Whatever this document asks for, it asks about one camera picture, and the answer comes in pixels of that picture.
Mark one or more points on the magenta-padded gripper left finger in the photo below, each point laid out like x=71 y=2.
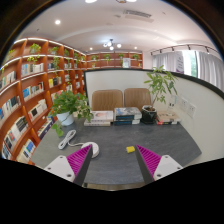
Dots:
x=78 y=160

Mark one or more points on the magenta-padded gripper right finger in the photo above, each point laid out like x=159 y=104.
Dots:
x=150 y=160

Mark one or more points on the yellow charger block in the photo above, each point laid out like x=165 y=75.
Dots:
x=130 y=149

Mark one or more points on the round white power strip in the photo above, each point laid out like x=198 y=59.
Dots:
x=95 y=149

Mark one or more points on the red book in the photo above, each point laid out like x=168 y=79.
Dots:
x=166 y=122

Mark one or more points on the thin white book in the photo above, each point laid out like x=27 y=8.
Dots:
x=96 y=123

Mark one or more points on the leafy plant in white pot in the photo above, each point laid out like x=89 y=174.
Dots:
x=65 y=118

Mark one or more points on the thin dark blue book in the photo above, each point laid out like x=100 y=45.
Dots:
x=126 y=122

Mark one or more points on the tall plant in black pot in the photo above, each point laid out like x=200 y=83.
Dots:
x=148 y=115

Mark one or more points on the beige book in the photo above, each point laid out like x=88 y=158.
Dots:
x=168 y=116

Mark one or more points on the large white book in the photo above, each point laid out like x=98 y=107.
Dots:
x=102 y=115

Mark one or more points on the thick dark blue book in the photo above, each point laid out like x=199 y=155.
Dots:
x=127 y=112

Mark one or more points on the tan padded chair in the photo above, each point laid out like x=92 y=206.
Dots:
x=137 y=97
x=107 y=99

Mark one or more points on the orange wooden bookshelf unit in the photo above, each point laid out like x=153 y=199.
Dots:
x=26 y=93

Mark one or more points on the white framed sign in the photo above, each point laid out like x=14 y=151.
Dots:
x=126 y=62

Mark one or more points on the white curtains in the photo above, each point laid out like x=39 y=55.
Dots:
x=208 y=68

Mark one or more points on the ceiling chandelier lamp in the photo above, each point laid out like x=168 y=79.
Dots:
x=111 y=44

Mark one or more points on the recessed ceiling lights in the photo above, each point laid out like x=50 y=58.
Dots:
x=57 y=22

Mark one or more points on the ceiling air vent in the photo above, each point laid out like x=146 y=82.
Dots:
x=137 y=14

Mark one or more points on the white wall socket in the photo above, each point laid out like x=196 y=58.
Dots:
x=183 y=104
x=191 y=110

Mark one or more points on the orange wall shelf with plants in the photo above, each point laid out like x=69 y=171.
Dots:
x=113 y=60

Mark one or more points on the ceiling track light rail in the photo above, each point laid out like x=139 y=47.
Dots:
x=180 y=47

